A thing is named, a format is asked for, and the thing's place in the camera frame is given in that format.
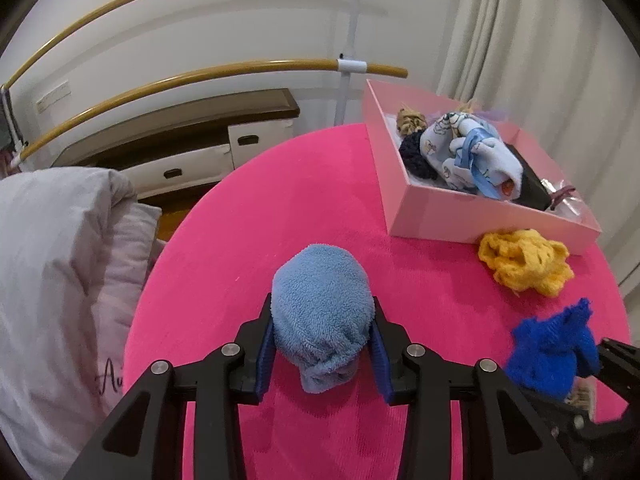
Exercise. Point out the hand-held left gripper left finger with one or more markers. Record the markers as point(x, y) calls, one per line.
point(262, 360)

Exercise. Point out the white barre stand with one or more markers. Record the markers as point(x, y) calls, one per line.
point(351, 25)

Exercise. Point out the black knitted sock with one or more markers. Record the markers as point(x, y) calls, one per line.
point(415, 155)

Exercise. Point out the cream curtain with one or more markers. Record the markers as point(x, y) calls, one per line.
point(540, 35)

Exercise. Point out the pink cardboard box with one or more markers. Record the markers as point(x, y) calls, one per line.
point(400, 195)

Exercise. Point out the dark top white cabinet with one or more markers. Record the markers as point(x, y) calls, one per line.
point(200, 140)

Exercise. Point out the white wall socket panel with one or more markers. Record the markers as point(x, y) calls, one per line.
point(52, 96)

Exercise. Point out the yellow crochet piece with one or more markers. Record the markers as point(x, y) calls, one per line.
point(525, 260)

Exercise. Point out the blue knit piece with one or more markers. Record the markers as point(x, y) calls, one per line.
point(545, 355)

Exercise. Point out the white duvet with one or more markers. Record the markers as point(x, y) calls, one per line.
point(45, 285)

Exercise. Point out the light blue terry towel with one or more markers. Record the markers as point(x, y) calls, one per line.
point(325, 305)

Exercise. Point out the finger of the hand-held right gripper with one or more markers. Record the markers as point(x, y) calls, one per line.
point(620, 357)

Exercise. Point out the black pouch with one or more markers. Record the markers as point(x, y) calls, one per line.
point(532, 180)

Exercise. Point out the pale pink quilt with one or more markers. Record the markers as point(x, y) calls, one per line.
point(132, 260)

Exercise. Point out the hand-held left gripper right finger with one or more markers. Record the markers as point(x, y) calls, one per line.
point(382, 365)

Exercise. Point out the short wooden barre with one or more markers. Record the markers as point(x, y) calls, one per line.
point(200, 77)

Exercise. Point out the round pink table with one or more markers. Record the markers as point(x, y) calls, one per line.
point(225, 240)

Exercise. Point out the clear pouch with pink tie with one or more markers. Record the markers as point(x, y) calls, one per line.
point(570, 202)

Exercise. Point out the light blue terry sock roll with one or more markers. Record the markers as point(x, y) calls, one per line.
point(492, 160)

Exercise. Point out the beige scrunchie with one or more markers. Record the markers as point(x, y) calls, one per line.
point(412, 121)

